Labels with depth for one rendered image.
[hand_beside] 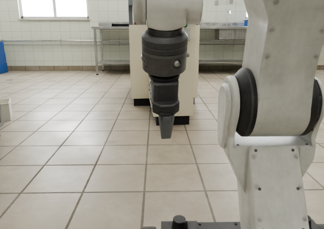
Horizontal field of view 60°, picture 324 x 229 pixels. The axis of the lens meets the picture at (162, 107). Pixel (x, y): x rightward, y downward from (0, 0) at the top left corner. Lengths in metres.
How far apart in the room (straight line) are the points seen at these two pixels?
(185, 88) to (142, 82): 0.77
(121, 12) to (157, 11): 5.58
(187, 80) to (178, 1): 1.81
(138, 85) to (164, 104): 2.41
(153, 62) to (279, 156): 0.32
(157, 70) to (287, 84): 0.24
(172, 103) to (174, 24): 0.15
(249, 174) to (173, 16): 0.34
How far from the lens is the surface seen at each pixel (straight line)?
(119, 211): 1.32
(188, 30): 2.23
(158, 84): 0.54
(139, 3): 0.50
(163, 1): 0.50
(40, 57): 6.52
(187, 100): 2.32
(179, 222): 0.83
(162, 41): 0.51
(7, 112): 2.83
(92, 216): 1.31
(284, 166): 0.62
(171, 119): 0.57
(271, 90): 0.55
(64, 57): 6.34
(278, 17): 0.53
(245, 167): 0.62
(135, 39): 2.91
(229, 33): 5.58
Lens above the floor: 0.75
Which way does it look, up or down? 15 degrees down
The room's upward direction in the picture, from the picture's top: straight up
